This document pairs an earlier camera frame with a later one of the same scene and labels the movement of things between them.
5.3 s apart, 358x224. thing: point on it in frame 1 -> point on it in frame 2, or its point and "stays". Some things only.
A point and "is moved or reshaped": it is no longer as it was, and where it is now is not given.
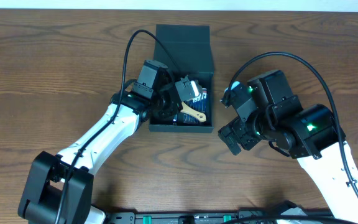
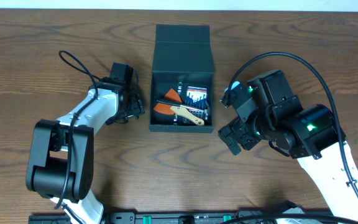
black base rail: x=178 y=217 stays
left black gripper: x=173 y=101 -> x=134 y=106
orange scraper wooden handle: x=186 y=109 is moved or reshaped
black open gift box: x=189 y=48 stays
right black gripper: x=239 y=130 stays
